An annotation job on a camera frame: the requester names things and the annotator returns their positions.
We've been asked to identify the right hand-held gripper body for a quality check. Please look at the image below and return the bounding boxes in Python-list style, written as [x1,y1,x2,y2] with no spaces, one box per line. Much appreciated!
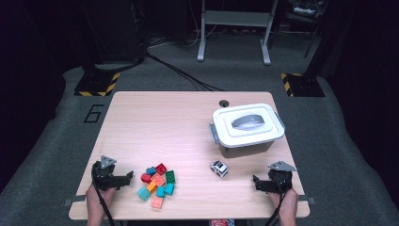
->
[267,160,298,194]

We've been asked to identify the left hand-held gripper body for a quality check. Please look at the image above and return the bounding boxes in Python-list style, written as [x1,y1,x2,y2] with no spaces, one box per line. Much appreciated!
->
[91,154,118,191]

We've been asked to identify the light teal toy block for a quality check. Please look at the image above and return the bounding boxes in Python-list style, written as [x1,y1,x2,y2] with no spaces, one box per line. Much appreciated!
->
[136,186,152,202]

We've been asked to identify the salmon toy block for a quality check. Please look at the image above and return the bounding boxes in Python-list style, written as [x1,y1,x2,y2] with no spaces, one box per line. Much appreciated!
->
[150,172,167,187]
[151,196,165,210]

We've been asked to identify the clear grey storage box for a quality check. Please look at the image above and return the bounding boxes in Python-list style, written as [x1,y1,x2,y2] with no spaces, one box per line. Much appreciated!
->
[209,111,286,159]

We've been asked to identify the white grey toy car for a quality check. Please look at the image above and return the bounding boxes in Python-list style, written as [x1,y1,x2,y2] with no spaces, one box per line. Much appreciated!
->
[210,160,230,178]

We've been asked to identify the green toy block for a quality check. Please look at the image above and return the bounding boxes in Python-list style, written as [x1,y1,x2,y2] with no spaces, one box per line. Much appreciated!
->
[165,169,177,185]

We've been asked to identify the white lid with grey handle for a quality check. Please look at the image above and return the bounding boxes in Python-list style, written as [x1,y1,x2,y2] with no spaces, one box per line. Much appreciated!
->
[212,103,286,149]

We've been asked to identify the person's left hand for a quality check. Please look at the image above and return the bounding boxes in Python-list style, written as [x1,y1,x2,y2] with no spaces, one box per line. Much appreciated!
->
[86,185,117,216]

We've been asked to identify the person's right hand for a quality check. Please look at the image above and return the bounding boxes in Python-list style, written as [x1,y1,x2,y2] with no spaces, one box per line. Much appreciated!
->
[268,187,299,218]

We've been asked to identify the red white patterned object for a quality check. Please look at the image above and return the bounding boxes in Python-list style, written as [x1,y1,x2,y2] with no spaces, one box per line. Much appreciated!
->
[209,218,235,226]

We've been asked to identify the dark curtain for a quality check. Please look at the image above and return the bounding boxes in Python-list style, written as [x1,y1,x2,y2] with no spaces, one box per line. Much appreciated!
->
[326,0,399,202]
[0,0,83,194]

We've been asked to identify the thin black stand leg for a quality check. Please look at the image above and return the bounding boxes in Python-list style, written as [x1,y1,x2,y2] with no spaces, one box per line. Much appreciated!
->
[303,22,323,59]

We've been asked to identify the black cabinet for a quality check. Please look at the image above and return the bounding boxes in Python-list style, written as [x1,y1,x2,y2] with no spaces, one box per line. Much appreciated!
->
[78,0,147,64]

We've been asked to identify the cluttered dark shelf items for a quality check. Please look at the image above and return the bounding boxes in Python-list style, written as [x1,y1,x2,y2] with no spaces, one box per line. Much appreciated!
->
[288,0,328,20]

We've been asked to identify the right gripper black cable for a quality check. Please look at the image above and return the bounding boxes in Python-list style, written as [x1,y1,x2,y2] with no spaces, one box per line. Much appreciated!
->
[264,175,288,226]

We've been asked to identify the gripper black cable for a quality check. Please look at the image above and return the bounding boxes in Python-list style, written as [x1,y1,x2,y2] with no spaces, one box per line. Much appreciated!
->
[90,163,117,226]
[264,175,288,226]

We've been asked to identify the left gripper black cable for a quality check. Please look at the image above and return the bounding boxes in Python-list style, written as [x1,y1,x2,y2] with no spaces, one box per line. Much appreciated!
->
[90,163,117,226]

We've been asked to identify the black yellow striped base plate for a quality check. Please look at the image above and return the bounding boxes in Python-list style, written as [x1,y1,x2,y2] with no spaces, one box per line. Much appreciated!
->
[280,73,327,98]
[73,73,121,97]

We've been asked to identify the black stand post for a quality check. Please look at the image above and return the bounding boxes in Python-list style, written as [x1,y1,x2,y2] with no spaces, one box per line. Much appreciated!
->
[305,0,330,78]
[82,56,102,78]

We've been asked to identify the black floor cable bundle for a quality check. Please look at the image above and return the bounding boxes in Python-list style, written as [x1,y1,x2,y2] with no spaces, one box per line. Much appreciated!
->
[145,52,225,92]

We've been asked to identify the white floor cables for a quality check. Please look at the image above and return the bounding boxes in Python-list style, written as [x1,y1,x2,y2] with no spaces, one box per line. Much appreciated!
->
[147,18,220,50]

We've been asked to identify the white metal desk frame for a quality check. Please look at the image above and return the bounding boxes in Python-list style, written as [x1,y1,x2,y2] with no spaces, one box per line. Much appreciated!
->
[197,0,279,66]

